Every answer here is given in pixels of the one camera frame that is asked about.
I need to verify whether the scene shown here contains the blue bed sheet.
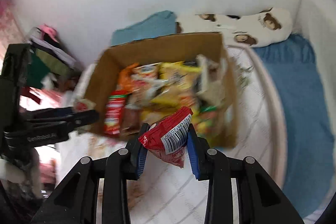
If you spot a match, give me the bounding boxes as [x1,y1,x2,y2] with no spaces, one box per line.
[255,34,334,218]

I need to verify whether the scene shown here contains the blue pillow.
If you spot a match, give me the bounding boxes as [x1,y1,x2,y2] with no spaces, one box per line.
[111,10,177,46]

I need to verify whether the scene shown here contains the pile of clothes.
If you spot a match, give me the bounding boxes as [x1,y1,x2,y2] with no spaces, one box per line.
[0,0,82,106]

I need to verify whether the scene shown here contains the red snack packet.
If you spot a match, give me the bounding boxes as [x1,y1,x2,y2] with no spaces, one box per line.
[138,106,193,168]

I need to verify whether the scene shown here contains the yellow wafer snack packet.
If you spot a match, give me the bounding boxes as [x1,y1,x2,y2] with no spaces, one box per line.
[150,62,202,113]

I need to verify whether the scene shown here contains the red ketchup style sachet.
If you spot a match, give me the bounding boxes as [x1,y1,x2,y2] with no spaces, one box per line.
[104,90,129,137]

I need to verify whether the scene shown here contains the white bear print pillow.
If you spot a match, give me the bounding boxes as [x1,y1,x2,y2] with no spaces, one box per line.
[177,7,293,48]

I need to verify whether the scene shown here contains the floral quilted bed mat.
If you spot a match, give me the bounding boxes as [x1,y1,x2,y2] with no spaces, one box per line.
[56,47,274,223]

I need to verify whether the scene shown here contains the orange snack packet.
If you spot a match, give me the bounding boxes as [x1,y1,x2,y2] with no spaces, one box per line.
[117,63,139,93]

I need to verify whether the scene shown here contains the blue milk cardboard box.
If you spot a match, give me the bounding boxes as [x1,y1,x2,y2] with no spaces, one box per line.
[84,32,238,148]

